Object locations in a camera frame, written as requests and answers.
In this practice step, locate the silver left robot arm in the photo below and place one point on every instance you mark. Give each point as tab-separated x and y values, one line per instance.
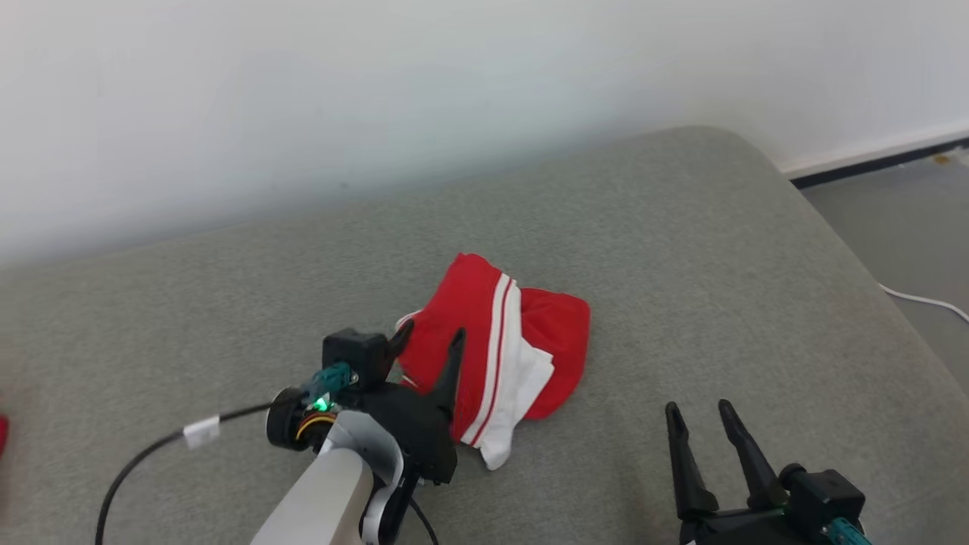
325	492

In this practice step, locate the red shorts white stripe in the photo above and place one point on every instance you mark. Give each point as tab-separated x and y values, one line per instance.
3	437

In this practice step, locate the black wall baseboard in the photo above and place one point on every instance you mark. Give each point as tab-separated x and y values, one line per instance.
878	160

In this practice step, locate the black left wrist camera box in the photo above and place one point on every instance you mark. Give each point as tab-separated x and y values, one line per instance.
356	354

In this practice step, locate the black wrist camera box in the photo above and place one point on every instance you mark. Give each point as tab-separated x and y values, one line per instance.
356	354
825	492

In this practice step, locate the teal right camera connector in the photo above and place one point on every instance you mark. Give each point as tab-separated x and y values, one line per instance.
848	534

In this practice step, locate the teal left camera connector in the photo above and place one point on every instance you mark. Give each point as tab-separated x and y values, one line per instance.
333	376

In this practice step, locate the teal camera connector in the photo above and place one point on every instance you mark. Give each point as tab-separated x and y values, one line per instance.
848	534
333	376

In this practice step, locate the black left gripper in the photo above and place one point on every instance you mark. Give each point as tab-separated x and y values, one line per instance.
416	439

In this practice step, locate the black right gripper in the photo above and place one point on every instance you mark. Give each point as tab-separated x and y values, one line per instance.
742	530

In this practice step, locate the red shirt white stripes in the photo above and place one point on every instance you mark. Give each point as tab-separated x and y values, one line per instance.
553	333

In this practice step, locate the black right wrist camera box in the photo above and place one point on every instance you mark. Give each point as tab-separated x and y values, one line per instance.
825	492

